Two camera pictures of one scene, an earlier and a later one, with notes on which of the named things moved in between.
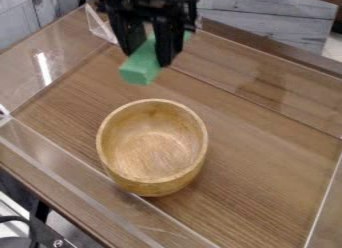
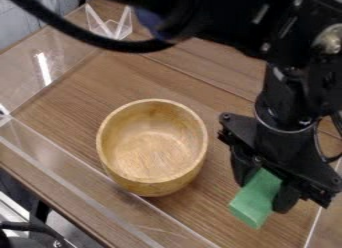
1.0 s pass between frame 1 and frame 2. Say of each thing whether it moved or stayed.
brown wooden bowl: stayed
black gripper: moved
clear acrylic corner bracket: stayed
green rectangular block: moved
